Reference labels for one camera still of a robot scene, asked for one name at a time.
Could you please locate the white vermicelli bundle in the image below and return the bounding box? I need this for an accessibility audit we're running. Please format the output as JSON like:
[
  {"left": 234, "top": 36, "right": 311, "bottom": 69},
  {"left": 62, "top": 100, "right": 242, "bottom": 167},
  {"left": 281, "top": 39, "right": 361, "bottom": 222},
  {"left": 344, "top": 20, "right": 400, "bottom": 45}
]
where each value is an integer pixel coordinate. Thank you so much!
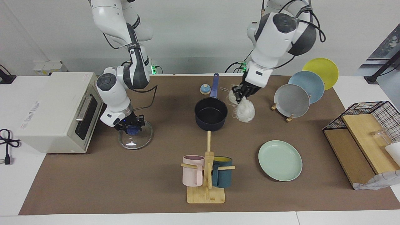
[{"left": 220, "top": 84, "right": 255, "bottom": 123}]

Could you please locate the glass lid with blue knob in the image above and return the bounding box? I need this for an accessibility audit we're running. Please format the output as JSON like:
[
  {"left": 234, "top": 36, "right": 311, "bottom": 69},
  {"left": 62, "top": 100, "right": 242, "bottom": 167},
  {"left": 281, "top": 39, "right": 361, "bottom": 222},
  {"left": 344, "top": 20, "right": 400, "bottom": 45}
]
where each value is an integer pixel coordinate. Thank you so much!
[{"left": 118, "top": 120, "right": 153, "bottom": 150}]

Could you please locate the grey round plate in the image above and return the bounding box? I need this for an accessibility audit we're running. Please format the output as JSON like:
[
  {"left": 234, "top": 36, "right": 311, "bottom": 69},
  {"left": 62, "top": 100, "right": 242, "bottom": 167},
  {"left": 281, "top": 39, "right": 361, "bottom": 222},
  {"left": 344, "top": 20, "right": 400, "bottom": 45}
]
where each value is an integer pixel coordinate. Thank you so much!
[{"left": 274, "top": 84, "right": 310, "bottom": 118}]

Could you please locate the wooden plate rack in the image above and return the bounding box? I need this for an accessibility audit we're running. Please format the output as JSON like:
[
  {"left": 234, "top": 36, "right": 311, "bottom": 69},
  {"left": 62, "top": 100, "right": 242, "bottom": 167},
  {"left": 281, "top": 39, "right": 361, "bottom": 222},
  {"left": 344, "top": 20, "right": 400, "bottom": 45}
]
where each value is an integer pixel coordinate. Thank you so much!
[{"left": 271, "top": 102, "right": 296, "bottom": 122}]

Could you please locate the light blue round plate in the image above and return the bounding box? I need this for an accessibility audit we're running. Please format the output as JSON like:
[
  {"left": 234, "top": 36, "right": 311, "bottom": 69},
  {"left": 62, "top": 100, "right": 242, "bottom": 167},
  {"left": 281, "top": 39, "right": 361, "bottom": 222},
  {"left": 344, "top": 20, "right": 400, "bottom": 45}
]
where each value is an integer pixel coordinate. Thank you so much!
[{"left": 288, "top": 71, "right": 325, "bottom": 104}]

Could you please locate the green round plate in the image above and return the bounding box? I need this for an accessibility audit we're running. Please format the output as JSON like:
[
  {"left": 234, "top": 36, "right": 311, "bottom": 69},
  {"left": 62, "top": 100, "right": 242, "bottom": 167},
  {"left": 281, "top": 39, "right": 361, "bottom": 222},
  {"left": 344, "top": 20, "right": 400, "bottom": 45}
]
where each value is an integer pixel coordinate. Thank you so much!
[{"left": 258, "top": 140, "right": 303, "bottom": 182}]

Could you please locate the yellow round plate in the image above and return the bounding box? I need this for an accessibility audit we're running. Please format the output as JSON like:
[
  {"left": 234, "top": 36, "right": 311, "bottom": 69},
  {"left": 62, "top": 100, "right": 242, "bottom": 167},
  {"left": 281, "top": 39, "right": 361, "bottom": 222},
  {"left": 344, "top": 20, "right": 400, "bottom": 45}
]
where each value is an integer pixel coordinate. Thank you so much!
[{"left": 302, "top": 58, "right": 339, "bottom": 91}]

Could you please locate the brown table mat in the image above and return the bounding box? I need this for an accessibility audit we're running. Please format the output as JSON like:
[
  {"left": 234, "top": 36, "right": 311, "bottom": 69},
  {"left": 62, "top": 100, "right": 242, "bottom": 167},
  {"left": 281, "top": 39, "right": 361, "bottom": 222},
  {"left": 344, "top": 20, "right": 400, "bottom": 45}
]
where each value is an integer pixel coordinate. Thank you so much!
[{"left": 19, "top": 74, "right": 400, "bottom": 215}]

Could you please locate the pink mug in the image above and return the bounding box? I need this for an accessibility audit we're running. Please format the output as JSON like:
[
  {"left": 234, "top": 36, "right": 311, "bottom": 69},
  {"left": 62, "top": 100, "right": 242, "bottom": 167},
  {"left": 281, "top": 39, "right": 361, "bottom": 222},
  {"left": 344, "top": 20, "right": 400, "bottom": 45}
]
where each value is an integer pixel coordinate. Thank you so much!
[{"left": 182, "top": 155, "right": 205, "bottom": 187}]

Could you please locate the beige toaster oven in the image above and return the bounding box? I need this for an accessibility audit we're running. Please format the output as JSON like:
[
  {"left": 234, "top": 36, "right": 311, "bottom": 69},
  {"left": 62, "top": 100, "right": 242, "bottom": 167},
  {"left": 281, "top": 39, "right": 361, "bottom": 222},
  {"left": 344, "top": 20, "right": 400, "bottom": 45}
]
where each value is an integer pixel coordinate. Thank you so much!
[{"left": 14, "top": 72, "right": 105, "bottom": 154}]

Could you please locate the dark teal mug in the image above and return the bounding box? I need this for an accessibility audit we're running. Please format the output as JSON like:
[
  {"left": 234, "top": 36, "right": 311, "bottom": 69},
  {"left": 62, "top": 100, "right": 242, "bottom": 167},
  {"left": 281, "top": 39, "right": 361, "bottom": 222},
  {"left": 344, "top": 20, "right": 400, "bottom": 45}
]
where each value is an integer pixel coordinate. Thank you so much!
[{"left": 212, "top": 157, "right": 233, "bottom": 188}]

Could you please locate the wooden mug tree stand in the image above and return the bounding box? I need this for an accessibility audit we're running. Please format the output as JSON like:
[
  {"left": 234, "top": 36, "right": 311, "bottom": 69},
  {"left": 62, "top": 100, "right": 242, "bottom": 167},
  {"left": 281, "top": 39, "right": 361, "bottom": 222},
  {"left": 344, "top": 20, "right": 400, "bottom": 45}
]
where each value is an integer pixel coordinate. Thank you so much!
[{"left": 181, "top": 131, "right": 236, "bottom": 204}]

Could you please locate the black stand leg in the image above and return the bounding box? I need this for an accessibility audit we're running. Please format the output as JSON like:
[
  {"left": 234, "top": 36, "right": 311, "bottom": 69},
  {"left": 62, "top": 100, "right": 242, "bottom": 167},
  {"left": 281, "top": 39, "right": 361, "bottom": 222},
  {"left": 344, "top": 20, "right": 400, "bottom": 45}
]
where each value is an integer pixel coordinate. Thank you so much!
[{"left": 364, "top": 50, "right": 400, "bottom": 84}]

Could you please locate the black clamp base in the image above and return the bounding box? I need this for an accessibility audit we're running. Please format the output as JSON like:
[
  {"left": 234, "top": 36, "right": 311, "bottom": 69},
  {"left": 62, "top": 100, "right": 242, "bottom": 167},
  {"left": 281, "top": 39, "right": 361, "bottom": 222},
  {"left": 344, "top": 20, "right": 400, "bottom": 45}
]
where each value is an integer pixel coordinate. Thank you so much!
[{"left": 0, "top": 64, "right": 17, "bottom": 85}]

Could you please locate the clear glass cup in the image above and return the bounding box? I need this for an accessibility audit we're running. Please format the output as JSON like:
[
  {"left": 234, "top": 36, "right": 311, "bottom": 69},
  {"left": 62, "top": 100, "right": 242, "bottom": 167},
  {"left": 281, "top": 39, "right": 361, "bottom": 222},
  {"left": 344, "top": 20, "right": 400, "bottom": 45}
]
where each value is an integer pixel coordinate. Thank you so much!
[{"left": 370, "top": 127, "right": 393, "bottom": 147}]

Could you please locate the dark framed window panel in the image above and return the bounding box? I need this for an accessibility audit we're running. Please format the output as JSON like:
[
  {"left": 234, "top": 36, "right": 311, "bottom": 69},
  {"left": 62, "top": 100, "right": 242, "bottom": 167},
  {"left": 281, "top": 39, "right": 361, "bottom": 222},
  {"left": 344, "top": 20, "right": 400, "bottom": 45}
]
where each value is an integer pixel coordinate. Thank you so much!
[{"left": 367, "top": 23, "right": 400, "bottom": 61}]

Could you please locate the white marbled paper bag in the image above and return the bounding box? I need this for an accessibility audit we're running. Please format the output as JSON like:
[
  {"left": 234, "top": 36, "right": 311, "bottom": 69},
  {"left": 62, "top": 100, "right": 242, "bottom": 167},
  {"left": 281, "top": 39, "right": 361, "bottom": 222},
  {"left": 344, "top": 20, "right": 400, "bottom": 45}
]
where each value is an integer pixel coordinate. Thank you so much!
[{"left": 353, "top": 170, "right": 400, "bottom": 190}]

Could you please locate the white paper roll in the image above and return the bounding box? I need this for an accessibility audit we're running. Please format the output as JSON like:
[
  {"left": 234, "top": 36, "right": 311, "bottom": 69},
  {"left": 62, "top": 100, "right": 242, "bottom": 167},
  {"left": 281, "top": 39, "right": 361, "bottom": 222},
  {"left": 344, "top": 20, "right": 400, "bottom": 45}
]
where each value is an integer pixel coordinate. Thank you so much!
[{"left": 384, "top": 142, "right": 400, "bottom": 166}]

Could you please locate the black base cable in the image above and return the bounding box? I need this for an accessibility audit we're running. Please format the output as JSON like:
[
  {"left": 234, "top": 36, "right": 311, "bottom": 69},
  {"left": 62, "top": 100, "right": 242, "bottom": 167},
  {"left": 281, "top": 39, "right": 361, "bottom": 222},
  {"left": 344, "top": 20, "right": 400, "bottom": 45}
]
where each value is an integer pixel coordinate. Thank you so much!
[{"left": 225, "top": 61, "right": 243, "bottom": 74}]

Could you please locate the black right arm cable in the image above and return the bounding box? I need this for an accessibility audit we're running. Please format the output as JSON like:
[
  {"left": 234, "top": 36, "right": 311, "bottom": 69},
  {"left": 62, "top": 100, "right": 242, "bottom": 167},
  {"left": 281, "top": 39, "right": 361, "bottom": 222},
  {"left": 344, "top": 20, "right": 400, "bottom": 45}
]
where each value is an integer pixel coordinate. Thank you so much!
[{"left": 127, "top": 84, "right": 158, "bottom": 110}]

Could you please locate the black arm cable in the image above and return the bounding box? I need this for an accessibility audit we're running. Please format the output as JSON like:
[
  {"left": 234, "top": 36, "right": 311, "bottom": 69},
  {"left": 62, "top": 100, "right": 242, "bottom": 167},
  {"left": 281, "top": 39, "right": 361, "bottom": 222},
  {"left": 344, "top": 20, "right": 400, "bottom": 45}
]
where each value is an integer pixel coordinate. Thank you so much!
[
  {"left": 261, "top": 0, "right": 326, "bottom": 43},
  {"left": 127, "top": 84, "right": 158, "bottom": 110}
]

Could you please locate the black pot with blue handle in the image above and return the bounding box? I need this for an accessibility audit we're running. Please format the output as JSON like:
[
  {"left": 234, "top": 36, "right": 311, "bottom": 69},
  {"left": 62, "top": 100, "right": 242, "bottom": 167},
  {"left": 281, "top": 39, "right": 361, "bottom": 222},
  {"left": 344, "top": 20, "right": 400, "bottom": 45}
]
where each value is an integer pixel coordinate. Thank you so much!
[{"left": 194, "top": 73, "right": 228, "bottom": 131}]

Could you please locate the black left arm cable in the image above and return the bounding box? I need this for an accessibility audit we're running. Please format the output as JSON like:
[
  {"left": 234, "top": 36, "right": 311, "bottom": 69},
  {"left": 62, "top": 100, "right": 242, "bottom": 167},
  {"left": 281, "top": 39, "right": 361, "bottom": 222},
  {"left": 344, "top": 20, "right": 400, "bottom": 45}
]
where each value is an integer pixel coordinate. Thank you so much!
[{"left": 261, "top": 0, "right": 326, "bottom": 43}]

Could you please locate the white wall socket box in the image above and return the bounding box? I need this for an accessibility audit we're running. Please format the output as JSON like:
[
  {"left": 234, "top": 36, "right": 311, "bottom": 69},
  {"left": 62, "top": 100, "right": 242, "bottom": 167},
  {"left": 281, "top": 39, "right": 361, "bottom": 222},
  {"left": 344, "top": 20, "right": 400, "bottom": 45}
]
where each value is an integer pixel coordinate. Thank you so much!
[{"left": 34, "top": 60, "right": 68, "bottom": 76}]

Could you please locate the wooden shelf with wire basket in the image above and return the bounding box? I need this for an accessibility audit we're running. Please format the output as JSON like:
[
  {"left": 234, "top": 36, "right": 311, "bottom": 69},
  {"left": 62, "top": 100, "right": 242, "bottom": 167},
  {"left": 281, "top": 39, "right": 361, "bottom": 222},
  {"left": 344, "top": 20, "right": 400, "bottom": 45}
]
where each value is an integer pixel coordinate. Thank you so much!
[{"left": 323, "top": 101, "right": 400, "bottom": 189}]

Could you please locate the black power cord with plug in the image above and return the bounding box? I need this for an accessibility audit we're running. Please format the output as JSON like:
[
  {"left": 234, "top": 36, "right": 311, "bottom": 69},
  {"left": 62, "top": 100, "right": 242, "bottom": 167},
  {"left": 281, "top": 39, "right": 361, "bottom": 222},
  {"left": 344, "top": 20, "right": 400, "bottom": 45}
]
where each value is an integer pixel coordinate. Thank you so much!
[{"left": 0, "top": 129, "right": 21, "bottom": 165}]

